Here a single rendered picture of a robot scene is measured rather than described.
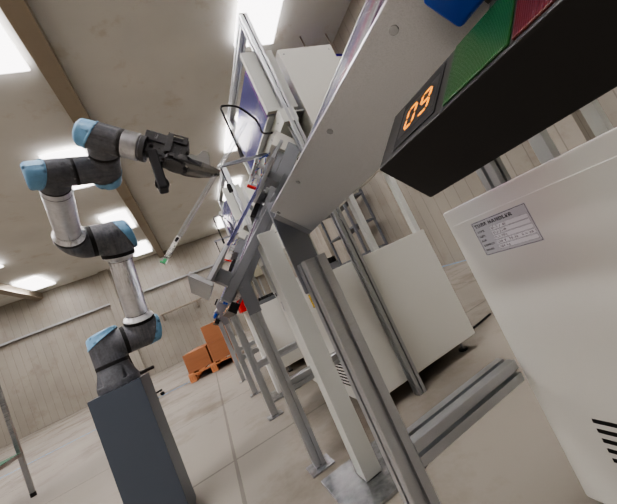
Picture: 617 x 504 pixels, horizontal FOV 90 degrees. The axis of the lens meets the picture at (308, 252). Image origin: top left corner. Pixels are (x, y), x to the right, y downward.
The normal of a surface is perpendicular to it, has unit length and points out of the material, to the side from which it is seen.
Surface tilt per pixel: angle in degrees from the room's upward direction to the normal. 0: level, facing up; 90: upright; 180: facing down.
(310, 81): 90
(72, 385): 90
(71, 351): 90
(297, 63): 90
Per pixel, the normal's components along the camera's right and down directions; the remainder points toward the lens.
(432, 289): 0.32, -0.25
